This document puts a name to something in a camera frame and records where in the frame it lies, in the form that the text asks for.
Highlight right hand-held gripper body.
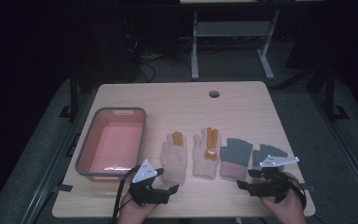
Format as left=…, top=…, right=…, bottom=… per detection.
left=251, top=154, right=300, bottom=204

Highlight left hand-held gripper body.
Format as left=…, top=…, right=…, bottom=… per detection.
left=129, top=159, right=172, bottom=207

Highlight plain beige and orange glove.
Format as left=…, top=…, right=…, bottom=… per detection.
left=159, top=131, right=188, bottom=185

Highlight grey and pink fingerless glove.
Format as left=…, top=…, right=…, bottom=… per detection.
left=219, top=137, right=255, bottom=182
left=252, top=143, right=290, bottom=173

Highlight beige glove with bear face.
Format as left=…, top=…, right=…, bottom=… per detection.
left=192, top=127, right=222, bottom=180

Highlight pink basket with grey rim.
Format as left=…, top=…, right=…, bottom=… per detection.
left=75, top=106, right=147, bottom=183

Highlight person's left hand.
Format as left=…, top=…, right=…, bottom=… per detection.
left=117, top=190, right=158, bottom=224

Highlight person's right hand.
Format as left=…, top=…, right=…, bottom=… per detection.
left=259, top=172, right=308, bottom=224

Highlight black metal stand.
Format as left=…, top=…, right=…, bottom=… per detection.
left=59, top=66, right=81, bottom=119
left=324, top=65, right=351, bottom=123

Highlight right hand-held gripper black cable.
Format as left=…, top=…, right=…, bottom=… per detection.
left=279, top=172, right=309, bottom=210

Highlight hand-held gripper black cable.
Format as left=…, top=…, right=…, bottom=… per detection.
left=111, top=165, right=142, bottom=224
left=279, top=172, right=309, bottom=210

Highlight left hand-held gripper black cable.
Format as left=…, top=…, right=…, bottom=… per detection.
left=111, top=165, right=142, bottom=224

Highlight grey metal rail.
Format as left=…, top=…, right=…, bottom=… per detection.
left=20, top=92, right=92, bottom=224
left=310, top=92, right=358, bottom=216

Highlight black table edge bracket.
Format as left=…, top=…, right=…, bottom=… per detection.
left=53, top=183, right=75, bottom=194

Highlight black floor cables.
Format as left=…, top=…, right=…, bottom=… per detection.
left=135, top=52, right=194, bottom=83

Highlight white metal desk frame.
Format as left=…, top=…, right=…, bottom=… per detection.
left=179, top=0, right=325, bottom=81

